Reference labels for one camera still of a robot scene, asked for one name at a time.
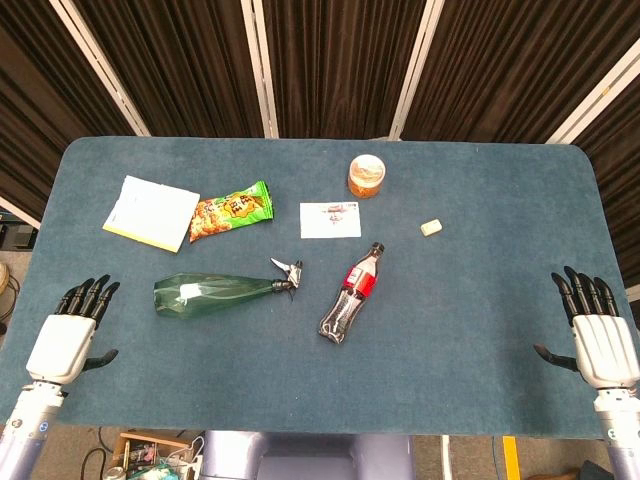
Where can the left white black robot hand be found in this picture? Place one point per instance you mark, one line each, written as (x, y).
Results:
(60, 345)

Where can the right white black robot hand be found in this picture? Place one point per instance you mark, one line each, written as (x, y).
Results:
(605, 345)

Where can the green orange snack bag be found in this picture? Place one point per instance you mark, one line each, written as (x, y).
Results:
(230, 210)

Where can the yellow floor strip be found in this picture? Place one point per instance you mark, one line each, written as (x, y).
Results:
(509, 457)

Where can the cardboard box with clutter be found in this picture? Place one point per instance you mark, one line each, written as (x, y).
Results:
(145, 457)

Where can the jar of orange rubber bands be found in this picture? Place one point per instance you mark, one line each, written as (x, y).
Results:
(367, 175)

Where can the cream eraser block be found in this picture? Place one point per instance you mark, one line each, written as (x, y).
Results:
(432, 227)

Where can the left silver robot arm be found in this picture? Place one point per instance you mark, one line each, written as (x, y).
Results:
(30, 425)

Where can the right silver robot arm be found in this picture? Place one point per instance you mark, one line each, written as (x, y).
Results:
(617, 430)

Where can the cola bottle red label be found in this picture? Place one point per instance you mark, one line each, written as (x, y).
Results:
(350, 295)

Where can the green spray bottle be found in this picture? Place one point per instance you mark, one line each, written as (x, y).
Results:
(210, 295)

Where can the dark brown pleated curtain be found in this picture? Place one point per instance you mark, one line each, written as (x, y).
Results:
(40, 100)
(500, 65)
(620, 150)
(190, 65)
(340, 65)

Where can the white partition post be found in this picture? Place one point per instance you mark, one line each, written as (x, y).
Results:
(595, 92)
(260, 65)
(20, 212)
(417, 65)
(100, 67)

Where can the blue carpet table cover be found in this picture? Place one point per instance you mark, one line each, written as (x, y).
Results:
(450, 360)

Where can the white yellow notepad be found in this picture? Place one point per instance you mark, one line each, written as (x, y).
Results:
(150, 212)

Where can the white printed card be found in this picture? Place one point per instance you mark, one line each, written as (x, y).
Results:
(330, 222)

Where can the lavender robot torso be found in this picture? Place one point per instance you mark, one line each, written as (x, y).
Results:
(305, 457)

